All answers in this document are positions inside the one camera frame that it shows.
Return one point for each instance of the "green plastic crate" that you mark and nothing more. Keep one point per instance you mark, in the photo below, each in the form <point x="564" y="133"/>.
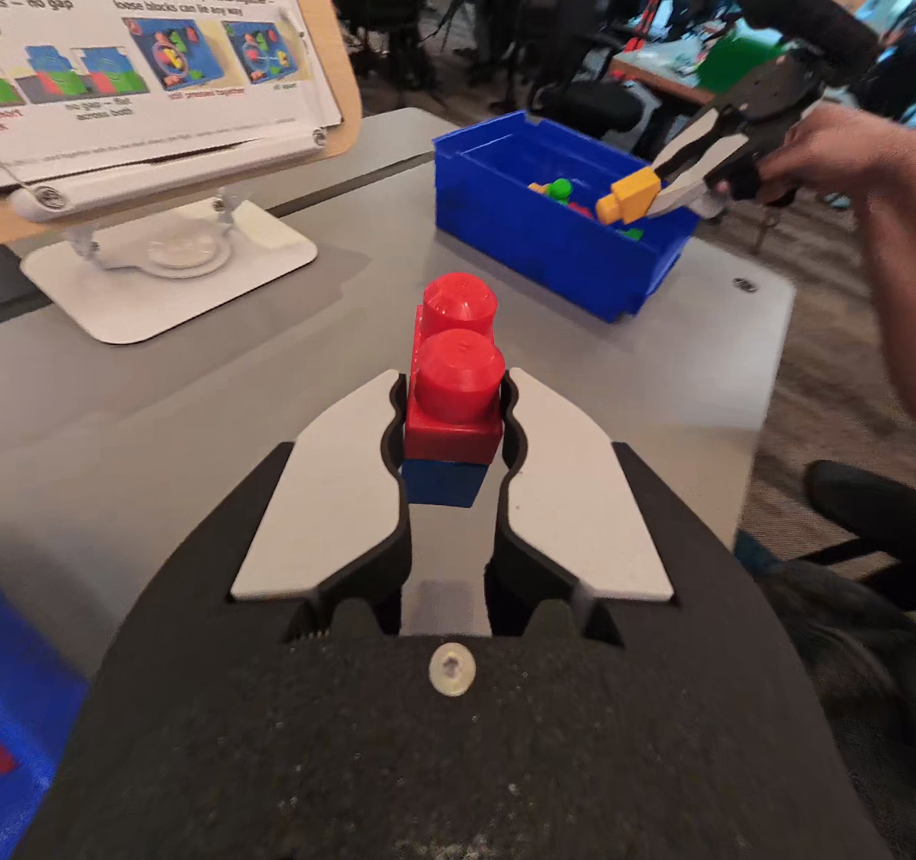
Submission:
<point x="730" y="62"/>

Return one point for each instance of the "person's right forearm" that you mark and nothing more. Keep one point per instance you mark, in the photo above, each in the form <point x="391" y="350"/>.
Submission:
<point x="894" y="266"/>

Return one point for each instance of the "person's dark sweatshirt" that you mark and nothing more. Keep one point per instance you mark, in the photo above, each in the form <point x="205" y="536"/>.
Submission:
<point x="859" y="660"/>

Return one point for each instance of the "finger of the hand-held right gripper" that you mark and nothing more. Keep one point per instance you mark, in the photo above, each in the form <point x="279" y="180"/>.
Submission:
<point x="698" y="141"/>
<point x="705" y="162"/>

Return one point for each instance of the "person's right hand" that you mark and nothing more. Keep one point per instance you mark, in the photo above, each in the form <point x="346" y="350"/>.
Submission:
<point x="830" y="152"/>

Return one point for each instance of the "instruction sheet on stand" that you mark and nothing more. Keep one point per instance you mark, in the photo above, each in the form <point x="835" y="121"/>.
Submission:
<point x="329" y="51"/>

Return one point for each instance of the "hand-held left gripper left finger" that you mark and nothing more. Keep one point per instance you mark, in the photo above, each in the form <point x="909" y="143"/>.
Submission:
<point x="322" y="516"/>

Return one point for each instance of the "black office chair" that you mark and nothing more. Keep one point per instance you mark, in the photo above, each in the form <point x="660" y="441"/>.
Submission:
<point x="594" y="105"/>
<point x="859" y="502"/>

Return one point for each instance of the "metal desk grommet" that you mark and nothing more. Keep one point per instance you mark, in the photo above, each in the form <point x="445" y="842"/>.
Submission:
<point x="746" y="285"/>

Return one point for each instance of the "clear framed instruction sheet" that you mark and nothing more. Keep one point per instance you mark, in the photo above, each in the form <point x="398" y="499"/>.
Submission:
<point x="143" y="16"/>

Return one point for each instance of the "person's blue jeans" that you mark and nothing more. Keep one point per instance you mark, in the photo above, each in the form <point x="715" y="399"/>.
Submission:
<point x="751" y="556"/>

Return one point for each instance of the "blue toy block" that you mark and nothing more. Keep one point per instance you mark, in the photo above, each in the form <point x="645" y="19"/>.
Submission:
<point x="444" y="481"/>

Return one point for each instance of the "blue plastic bin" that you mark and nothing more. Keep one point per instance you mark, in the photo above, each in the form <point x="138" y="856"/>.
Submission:
<point x="537" y="252"/>
<point x="36" y="674"/>

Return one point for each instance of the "red two-stud block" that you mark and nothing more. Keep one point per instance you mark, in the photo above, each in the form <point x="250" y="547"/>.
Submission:
<point x="458" y="388"/>

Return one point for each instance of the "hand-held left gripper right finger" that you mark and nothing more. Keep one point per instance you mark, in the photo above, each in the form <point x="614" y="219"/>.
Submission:
<point x="579" y="516"/>

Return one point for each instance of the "long wooden table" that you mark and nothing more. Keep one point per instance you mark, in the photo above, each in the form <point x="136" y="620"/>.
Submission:
<point x="665" y="84"/>

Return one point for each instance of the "grey desk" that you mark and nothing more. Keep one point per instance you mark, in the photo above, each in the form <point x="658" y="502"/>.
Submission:
<point x="215" y="409"/>

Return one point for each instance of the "red single-stud block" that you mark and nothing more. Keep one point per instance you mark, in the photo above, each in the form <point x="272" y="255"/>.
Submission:
<point x="581" y="211"/>

